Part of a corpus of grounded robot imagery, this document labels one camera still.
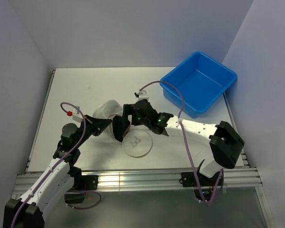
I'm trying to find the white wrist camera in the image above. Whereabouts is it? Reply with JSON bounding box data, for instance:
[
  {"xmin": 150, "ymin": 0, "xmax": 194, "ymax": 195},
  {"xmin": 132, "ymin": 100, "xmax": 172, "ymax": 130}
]
[
  {"xmin": 66, "ymin": 106, "xmax": 83, "ymax": 123},
  {"xmin": 134, "ymin": 90, "xmax": 149, "ymax": 102}
]

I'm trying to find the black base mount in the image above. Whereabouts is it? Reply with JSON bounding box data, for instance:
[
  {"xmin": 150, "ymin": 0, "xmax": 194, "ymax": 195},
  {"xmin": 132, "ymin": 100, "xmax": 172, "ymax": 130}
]
[
  {"xmin": 178, "ymin": 172, "xmax": 220, "ymax": 187},
  {"xmin": 64, "ymin": 175, "xmax": 98, "ymax": 204}
]

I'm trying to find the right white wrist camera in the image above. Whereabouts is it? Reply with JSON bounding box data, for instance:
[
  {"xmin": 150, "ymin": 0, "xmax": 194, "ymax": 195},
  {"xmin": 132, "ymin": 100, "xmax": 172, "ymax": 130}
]
[{"xmin": 134, "ymin": 90, "xmax": 149, "ymax": 102}]

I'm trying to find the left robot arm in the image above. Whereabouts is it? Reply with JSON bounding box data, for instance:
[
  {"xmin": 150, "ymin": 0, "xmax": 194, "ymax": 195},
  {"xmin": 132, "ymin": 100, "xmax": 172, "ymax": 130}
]
[{"xmin": 3, "ymin": 115, "xmax": 112, "ymax": 228}]

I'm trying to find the blue plastic bin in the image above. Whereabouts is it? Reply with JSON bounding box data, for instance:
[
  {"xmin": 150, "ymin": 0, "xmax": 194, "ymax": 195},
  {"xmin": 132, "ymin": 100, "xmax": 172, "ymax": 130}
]
[{"xmin": 160, "ymin": 52, "xmax": 237, "ymax": 118}]

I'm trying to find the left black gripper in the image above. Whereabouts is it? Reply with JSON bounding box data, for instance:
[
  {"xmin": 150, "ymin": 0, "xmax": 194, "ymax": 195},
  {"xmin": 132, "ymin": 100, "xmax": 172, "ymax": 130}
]
[{"xmin": 74, "ymin": 114, "xmax": 112, "ymax": 148}]

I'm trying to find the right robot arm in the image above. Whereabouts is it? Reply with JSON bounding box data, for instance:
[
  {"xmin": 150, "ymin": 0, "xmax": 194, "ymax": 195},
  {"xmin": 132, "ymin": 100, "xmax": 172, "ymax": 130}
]
[{"xmin": 112, "ymin": 99, "xmax": 245, "ymax": 185}]

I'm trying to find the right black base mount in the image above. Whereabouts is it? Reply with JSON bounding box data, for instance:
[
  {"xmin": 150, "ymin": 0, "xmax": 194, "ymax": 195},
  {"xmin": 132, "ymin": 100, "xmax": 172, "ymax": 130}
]
[{"xmin": 178, "ymin": 172, "xmax": 220, "ymax": 187}]

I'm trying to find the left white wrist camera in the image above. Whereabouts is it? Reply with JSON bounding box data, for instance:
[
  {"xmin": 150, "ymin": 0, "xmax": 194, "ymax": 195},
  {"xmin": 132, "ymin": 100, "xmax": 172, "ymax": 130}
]
[{"xmin": 66, "ymin": 106, "xmax": 83, "ymax": 123}]

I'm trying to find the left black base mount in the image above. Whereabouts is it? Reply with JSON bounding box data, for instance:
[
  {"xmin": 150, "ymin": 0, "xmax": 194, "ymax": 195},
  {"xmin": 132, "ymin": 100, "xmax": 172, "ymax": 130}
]
[{"xmin": 64, "ymin": 175, "xmax": 98, "ymax": 204}]

